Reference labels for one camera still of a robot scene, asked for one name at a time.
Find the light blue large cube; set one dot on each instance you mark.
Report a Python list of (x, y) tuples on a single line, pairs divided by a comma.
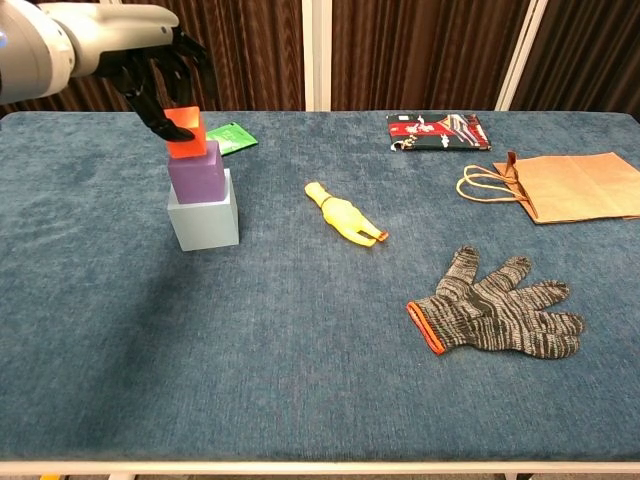
[(205, 225)]

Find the purple cube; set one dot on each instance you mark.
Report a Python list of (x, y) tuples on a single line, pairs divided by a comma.
[(197, 180)]

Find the white table frame rail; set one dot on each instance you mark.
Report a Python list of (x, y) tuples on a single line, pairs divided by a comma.
[(320, 468)]

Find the blue velvet table cover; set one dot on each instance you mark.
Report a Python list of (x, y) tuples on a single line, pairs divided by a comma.
[(310, 350)]

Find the green foil sachet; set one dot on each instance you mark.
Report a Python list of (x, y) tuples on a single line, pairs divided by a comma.
[(237, 139)]

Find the orange small cube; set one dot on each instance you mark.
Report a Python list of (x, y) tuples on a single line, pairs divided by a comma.
[(190, 117)]

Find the yellow rubber chicken toy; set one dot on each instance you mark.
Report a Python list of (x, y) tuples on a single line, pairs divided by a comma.
[(342, 215)]

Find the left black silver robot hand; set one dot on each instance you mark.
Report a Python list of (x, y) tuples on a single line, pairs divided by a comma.
[(120, 35)]

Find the dark patterned fabric pouch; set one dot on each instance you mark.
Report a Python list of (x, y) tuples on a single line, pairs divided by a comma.
[(440, 132)]

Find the grey knit work glove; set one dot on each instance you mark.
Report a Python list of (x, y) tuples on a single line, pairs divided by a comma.
[(490, 315)]

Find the brown paper bag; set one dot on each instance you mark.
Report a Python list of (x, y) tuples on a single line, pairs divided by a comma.
[(575, 190)]

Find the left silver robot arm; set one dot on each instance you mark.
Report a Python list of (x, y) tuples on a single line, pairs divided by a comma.
[(30, 55)]

